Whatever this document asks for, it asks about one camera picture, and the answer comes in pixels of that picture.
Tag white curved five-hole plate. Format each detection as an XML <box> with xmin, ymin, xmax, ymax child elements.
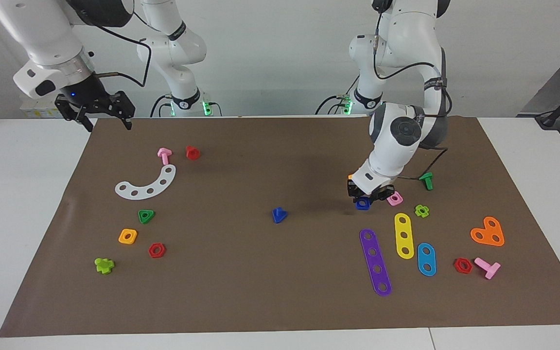
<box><xmin>115</xmin><ymin>164</ymin><xmax>177</xmax><ymax>200</ymax></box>

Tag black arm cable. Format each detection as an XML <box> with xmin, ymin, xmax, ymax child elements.
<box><xmin>90</xmin><ymin>10</ymin><xmax>153</xmax><ymax>89</ymax></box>
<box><xmin>371</xmin><ymin>0</ymin><xmax>453</xmax><ymax>183</ymax></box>

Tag yellow three-hole strip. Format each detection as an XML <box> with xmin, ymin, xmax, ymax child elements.
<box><xmin>394</xmin><ymin>213</ymin><xmax>415</xmax><ymax>260</ymax></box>

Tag white box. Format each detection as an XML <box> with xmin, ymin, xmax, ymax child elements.
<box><xmin>20</xmin><ymin>100</ymin><xmax>63</xmax><ymax>119</ymax></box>

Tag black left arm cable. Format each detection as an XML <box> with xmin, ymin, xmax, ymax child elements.
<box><xmin>371</xmin><ymin>0</ymin><xmax>453</xmax><ymax>183</ymax></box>

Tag orange heart three-hole plate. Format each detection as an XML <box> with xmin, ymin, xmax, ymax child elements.
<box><xmin>470</xmin><ymin>216</ymin><xmax>505</xmax><ymax>247</ymax></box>

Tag brown table mat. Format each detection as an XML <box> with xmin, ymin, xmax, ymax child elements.
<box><xmin>0</xmin><ymin>116</ymin><xmax>560</xmax><ymax>337</ymax></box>

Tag large pink plastic screw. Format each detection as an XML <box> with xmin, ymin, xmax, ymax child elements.
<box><xmin>474</xmin><ymin>257</ymin><xmax>501</xmax><ymax>280</ymax></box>

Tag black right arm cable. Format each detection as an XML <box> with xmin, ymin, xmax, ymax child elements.
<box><xmin>90</xmin><ymin>10</ymin><xmax>153</xmax><ymax>89</ymax></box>

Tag purple four-hole strip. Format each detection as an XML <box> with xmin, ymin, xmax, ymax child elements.
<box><xmin>359</xmin><ymin>228</ymin><xmax>392</xmax><ymax>297</ymax></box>

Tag black base cable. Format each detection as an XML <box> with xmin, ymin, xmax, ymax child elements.
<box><xmin>315</xmin><ymin>94</ymin><xmax>354</xmax><ymax>115</ymax></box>
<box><xmin>150</xmin><ymin>94</ymin><xmax>173</xmax><ymax>118</ymax></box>

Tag blue two-hole strip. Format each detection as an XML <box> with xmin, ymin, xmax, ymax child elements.
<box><xmin>417</xmin><ymin>243</ymin><xmax>437</xmax><ymax>277</ymax></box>

